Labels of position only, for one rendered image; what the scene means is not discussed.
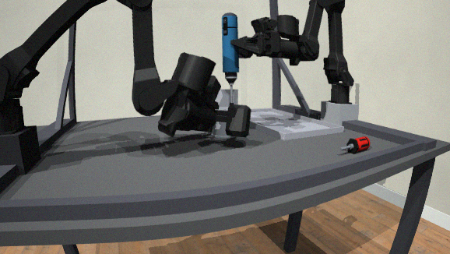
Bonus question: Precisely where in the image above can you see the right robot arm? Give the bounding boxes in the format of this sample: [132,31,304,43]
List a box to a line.
[0,0,221,137]

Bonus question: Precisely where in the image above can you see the grey l-shaped bracket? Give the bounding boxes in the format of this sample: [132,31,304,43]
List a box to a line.
[215,89,238,111]

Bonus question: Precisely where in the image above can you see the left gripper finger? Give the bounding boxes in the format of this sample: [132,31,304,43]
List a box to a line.
[239,36,248,57]
[230,32,263,55]

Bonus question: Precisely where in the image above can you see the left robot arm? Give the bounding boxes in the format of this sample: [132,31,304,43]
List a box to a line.
[251,0,354,104]

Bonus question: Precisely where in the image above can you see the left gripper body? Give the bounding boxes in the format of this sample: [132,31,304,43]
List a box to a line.
[239,30,285,58]

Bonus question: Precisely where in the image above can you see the shiny grey metal cylinder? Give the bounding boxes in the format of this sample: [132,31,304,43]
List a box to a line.
[211,122,236,139]

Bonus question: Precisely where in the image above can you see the blue electric screwdriver barrel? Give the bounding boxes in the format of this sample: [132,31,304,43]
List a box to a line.
[222,12,239,103]

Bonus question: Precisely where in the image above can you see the red hand screwdriver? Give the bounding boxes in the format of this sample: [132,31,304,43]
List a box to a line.
[340,136,370,154]

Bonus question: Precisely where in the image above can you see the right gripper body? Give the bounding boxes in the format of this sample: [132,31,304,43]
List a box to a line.
[177,99,251,137]

